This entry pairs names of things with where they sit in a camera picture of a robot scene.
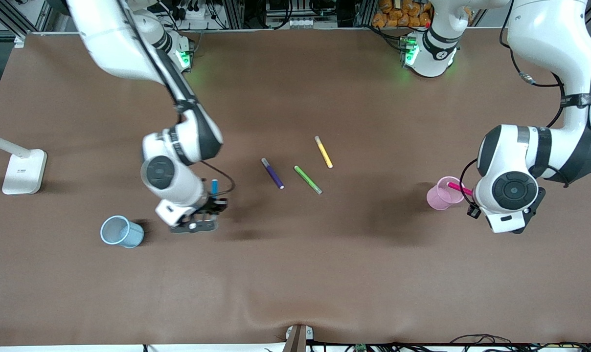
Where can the pink marker with clear cap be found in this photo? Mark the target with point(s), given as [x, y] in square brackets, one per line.
[457, 187]

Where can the blue marker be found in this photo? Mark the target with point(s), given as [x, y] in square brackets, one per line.
[215, 186]

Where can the silver aluminium frame post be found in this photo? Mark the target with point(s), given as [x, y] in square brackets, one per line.
[234, 12]
[366, 12]

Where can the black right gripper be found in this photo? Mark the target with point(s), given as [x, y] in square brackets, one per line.
[213, 206]

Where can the purple marker with clear cap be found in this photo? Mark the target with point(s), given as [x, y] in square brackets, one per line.
[273, 175]

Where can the orange packaged snacks pile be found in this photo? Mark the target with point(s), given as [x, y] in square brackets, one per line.
[398, 12]

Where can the white power strip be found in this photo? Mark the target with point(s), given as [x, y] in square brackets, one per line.
[197, 13]

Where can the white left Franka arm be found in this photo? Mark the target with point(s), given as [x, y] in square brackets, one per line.
[545, 34]

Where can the white terminal block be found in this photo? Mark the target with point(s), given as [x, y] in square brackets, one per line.
[301, 22]

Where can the blue plastic cup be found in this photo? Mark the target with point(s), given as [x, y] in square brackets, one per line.
[131, 237]

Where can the pink plastic cup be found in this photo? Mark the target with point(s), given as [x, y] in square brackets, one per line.
[437, 200]

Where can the metal bracket with brown post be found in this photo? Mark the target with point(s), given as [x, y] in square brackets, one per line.
[295, 340]

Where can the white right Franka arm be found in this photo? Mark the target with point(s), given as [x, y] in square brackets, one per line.
[109, 44]

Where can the white lamp base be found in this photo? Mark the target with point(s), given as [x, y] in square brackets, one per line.
[24, 171]

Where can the brown table cover mat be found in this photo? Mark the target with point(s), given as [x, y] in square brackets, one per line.
[325, 269]

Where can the yellow marker with clear cap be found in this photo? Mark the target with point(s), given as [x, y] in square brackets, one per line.
[323, 152]

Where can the green marker with clear cap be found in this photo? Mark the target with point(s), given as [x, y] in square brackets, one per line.
[306, 178]

